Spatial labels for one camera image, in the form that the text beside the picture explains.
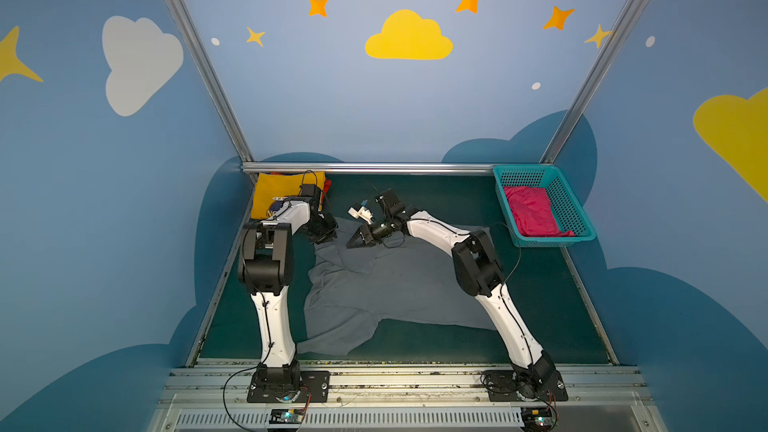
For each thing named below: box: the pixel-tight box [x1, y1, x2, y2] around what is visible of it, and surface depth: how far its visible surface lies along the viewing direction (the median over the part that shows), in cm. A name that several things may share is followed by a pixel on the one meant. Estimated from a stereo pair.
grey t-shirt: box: [298, 217, 492, 355], surface depth 92 cm
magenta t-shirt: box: [504, 186, 575, 237], surface depth 110 cm
